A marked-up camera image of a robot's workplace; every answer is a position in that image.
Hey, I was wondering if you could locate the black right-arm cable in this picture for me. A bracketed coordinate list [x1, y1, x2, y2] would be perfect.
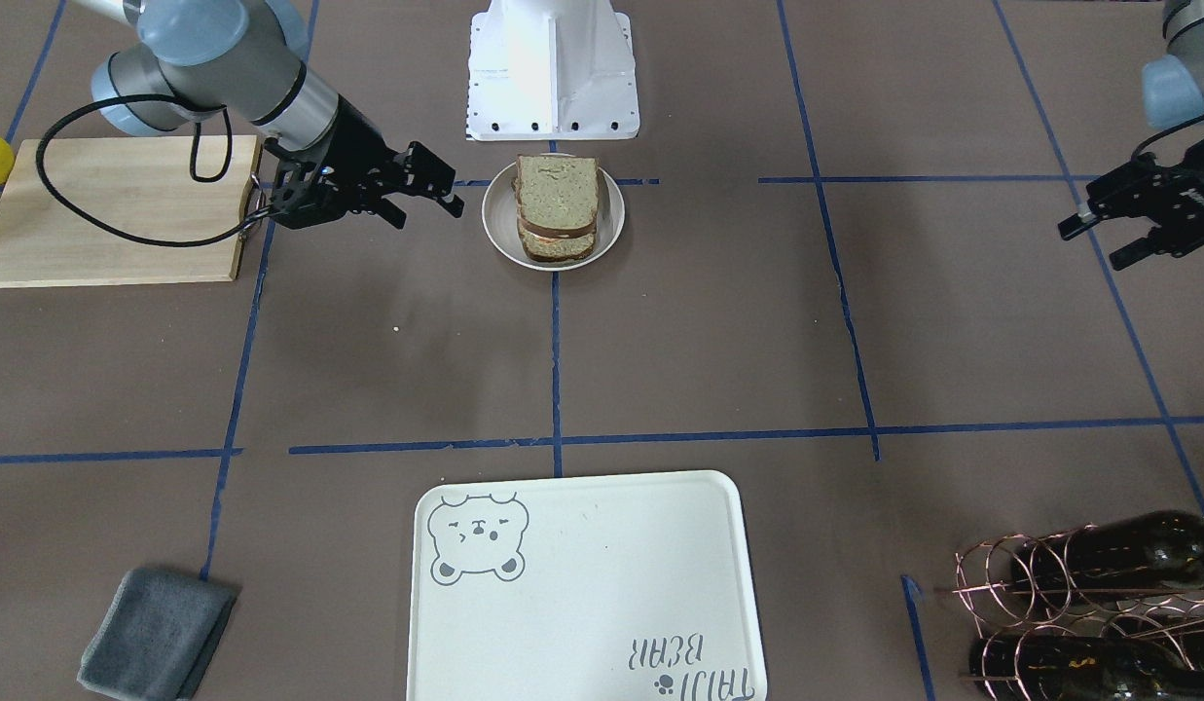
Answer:
[35, 93, 272, 248]

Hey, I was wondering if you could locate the dark wine bottle lower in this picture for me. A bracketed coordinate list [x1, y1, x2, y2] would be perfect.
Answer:
[969, 634, 1204, 700]

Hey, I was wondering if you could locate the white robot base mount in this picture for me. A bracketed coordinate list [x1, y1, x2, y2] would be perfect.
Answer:
[465, 1, 641, 142]

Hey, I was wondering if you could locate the grey folded cloth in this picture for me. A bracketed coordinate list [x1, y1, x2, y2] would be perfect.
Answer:
[77, 569, 237, 700]

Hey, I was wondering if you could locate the dark wine bottle upper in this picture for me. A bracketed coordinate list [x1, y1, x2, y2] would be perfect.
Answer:
[1009, 509, 1204, 602]

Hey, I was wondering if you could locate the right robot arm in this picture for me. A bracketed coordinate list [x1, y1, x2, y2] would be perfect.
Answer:
[87, 1, 464, 230]

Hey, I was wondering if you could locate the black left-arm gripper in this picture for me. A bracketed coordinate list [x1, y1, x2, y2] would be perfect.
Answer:
[1057, 139, 1204, 271]

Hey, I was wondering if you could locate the white round plate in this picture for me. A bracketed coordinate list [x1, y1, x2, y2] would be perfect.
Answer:
[482, 161, 627, 272]

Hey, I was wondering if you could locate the white bear tray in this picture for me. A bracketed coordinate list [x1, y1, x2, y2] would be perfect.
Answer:
[406, 470, 769, 700]

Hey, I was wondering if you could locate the bread slice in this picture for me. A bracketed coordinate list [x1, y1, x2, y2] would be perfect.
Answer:
[514, 154, 600, 238]
[518, 226, 597, 265]

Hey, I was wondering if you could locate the wooden cutting board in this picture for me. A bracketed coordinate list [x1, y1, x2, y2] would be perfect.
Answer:
[0, 134, 260, 288]

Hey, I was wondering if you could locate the copper wire bottle rack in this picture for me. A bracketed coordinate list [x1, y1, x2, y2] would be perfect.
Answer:
[948, 525, 1204, 700]

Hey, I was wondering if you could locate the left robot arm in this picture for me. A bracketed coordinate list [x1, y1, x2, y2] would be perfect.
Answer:
[1057, 1, 1204, 272]

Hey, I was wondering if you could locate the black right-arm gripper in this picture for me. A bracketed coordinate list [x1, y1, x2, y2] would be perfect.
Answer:
[262, 98, 465, 230]

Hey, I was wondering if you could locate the dark wine bottle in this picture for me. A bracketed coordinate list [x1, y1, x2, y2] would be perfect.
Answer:
[1009, 509, 1204, 602]
[969, 634, 1204, 700]

